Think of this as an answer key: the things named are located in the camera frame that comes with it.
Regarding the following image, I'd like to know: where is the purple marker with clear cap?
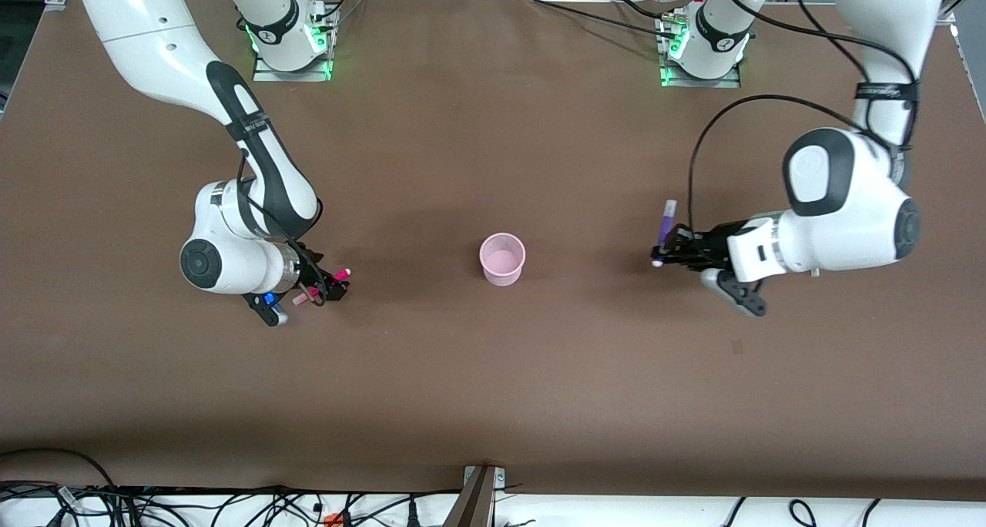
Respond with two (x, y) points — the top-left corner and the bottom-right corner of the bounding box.
(652, 199), (679, 268)

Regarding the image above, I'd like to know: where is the pink mesh pen holder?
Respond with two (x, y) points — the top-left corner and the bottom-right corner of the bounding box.
(479, 233), (527, 287)

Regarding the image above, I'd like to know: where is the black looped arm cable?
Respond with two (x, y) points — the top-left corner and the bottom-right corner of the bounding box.
(687, 94), (894, 239)

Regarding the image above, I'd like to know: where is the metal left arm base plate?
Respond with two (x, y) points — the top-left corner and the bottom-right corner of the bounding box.
(656, 11), (745, 89)

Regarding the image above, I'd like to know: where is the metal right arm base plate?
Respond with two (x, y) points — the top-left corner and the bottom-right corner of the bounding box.
(251, 2), (338, 83)

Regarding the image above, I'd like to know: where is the black cable along table edge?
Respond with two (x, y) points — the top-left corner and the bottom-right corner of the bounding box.
(526, 0), (672, 35)

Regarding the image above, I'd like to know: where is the metal table bracket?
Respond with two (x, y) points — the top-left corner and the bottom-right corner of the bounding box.
(443, 465), (507, 527)

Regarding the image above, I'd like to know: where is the black arched floor cable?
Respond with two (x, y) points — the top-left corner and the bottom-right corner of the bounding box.
(0, 448), (118, 491)

